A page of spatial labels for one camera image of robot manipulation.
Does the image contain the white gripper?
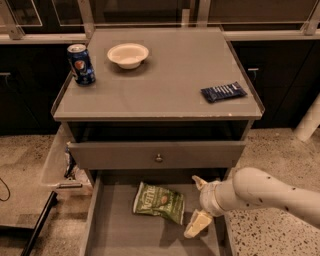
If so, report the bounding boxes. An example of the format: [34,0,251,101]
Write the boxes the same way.
[184,175,225,238]

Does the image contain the green jalapeno chip bag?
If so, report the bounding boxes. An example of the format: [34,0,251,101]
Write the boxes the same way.
[133,182,185,225]

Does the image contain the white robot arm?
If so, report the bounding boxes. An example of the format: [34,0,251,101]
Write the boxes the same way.
[184,167,320,238]

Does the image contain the round metal drawer knob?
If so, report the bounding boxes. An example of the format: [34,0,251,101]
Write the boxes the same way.
[155,154,163,163]

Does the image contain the grey top drawer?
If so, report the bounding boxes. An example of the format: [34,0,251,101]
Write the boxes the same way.
[69,141,245,170]

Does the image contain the grey drawer cabinet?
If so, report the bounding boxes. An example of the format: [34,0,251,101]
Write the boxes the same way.
[53,28,263,180]

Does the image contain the grey open middle drawer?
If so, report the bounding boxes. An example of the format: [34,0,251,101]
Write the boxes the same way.
[79,172,235,256]

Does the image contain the dark blue snack bar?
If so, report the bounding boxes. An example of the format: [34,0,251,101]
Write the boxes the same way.
[201,82,247,103]

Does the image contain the snack wrappers in bin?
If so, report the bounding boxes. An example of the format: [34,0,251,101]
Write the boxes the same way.
[64,142,88,182]

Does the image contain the clear plastic bin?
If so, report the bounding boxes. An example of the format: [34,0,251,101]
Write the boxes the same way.
[41,126,93,196]

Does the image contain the black metal floor bar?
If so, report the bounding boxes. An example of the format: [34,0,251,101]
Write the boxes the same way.
[20,191,57,256]

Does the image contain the blue pepsi can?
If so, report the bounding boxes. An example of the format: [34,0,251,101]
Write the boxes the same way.
[67,44,95,86]

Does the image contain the black cable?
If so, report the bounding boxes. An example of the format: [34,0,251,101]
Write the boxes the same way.
[0,177,11,203]

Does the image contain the metal railing frame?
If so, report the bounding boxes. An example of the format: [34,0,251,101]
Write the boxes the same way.
[0,0,320,44]

